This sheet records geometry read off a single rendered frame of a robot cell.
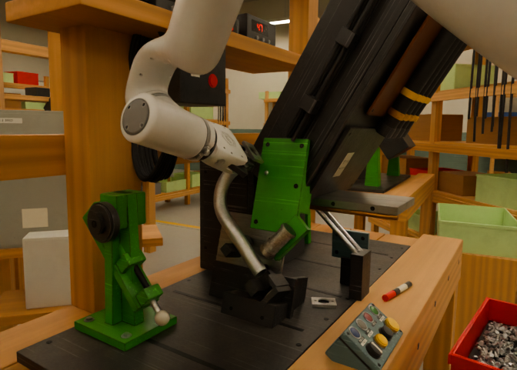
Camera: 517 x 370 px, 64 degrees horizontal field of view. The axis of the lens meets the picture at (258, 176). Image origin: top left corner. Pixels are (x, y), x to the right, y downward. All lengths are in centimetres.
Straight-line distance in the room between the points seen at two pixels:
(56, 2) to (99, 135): 27
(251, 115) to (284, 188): 1041
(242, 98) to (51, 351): 1081
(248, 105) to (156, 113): 1070
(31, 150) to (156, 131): 37
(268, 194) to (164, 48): 42
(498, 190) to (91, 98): 315
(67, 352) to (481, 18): 78
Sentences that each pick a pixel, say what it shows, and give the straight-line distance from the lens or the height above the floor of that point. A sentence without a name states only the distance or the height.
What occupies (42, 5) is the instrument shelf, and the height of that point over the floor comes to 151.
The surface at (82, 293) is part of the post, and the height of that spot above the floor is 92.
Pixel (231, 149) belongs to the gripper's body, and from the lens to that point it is 81.
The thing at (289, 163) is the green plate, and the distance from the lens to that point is 91.
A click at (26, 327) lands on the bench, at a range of 103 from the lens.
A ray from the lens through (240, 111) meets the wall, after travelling 1148.
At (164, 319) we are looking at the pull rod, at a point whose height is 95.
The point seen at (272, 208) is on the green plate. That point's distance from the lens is 91.
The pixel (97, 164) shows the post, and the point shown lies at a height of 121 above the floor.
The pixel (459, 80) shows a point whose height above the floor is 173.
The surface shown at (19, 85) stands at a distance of 852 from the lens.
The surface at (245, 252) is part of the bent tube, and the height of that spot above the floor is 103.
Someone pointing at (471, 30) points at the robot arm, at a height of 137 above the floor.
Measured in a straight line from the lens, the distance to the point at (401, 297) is 108.
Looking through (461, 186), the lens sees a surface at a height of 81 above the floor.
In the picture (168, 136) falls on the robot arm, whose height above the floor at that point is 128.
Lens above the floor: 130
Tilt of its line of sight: 7 degrees down
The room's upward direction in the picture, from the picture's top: 1 degrees clockwise
